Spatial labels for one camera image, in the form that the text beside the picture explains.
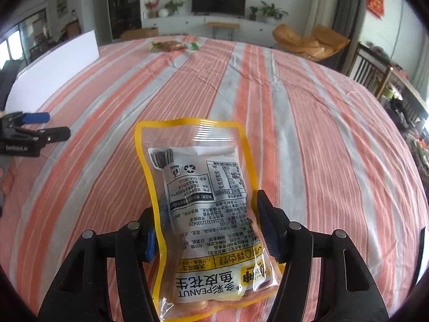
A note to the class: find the grey curtain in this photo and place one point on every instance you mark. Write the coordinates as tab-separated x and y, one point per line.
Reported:
348	16

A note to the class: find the black display cabinet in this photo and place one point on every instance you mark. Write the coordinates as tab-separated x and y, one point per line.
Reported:
124	3

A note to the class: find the wooden stool with metal legs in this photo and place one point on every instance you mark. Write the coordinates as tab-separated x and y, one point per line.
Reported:
223	25

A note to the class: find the orange striped tablecloth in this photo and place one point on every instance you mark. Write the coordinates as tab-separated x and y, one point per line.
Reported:
301	141

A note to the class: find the brown cardboard box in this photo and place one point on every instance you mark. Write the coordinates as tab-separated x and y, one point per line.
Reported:
139	34

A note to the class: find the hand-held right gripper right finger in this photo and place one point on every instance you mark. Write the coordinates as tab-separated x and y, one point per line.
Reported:
268	228

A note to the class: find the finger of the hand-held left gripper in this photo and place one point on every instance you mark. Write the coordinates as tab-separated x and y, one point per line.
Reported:
57	134
37	118

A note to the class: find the red wall hanging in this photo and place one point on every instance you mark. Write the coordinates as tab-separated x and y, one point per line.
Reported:
375	3

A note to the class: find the yellow-edged clear peanut packet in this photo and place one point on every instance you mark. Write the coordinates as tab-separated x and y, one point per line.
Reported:
201	191

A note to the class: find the red flowers in vase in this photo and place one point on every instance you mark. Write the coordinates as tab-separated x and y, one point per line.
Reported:
151	5

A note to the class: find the white television cabinet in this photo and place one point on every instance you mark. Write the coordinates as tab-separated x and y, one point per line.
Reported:
187	23

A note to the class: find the round white vase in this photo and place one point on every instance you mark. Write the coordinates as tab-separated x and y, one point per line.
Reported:
163	13

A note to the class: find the framed wall painting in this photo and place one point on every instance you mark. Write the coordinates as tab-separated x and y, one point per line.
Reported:
62	5

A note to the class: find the white sheer curtain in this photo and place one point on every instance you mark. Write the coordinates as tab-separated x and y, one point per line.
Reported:
420	60

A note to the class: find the bread pack with green ends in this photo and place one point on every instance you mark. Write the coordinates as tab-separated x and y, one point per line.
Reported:
172	45

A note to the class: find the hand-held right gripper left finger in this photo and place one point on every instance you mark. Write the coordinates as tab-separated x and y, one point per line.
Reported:
150	245

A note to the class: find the orange lounge chair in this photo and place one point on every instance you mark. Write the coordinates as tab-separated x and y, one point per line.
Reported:
295	42

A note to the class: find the black television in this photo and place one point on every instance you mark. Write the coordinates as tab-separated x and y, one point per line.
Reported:
218	1

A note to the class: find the person's left hand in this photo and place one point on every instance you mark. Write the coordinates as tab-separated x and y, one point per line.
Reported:
6	183

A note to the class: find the standing air conditioner with cover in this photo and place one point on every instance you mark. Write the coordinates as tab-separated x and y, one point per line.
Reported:
323	3

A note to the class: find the large potted green plant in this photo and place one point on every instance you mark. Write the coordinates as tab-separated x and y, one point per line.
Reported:
273	10

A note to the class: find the pile of assorted clutter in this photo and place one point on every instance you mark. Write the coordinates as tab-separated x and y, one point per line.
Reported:
415	141

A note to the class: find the dark wooden dining chair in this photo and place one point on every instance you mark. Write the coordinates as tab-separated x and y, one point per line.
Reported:
363	67

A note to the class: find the leafy plant in pot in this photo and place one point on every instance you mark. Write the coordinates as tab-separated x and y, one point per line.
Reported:
174	5

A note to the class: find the small potted green plant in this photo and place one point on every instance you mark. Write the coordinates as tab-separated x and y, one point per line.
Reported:
253	11

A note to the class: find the light green bucket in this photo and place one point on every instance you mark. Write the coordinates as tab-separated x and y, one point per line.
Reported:
388	93

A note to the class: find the wooden dining table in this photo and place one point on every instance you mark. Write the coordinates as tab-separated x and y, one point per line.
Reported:
402	77

